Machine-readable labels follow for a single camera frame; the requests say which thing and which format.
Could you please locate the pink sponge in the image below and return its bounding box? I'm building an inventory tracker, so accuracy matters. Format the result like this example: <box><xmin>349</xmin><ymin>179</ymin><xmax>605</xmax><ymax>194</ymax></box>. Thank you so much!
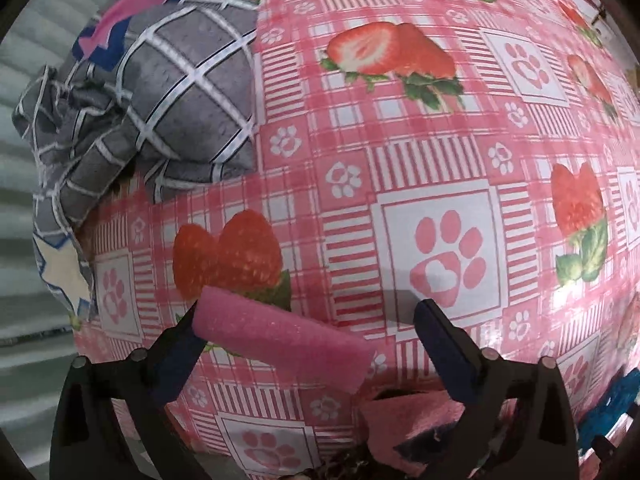
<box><xmin>192</xmin><ymin>286</ymin><xmax>376</xmax><ymax>394</ymax></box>
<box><xmin>360</xmin><ymin>390</ymin><xmax>464</xmax><ymax>478</ymax></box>

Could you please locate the pink strawberry paw tablecloth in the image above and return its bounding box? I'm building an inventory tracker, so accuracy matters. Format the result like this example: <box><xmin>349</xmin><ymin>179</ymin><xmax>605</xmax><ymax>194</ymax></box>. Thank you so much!
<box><xmin>74</xmin><ymin>0</ymin><xmax>640</xmax><ymax>478</ymax></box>

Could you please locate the grey checked star cloth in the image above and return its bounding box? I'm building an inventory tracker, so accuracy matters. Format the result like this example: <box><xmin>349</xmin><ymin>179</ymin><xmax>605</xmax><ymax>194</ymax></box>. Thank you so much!
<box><xmin>12</xmin><ymin>0</ymin><xmax>258</xmax><ymax>320</ymax></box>

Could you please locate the blue cloth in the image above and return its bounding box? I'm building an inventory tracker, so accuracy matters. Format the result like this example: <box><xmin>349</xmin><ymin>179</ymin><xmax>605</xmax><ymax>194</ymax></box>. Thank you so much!
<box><xmin>577</xmin><ymin>368</ymin><xmax>640</xmax><ymax>455</ymax></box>

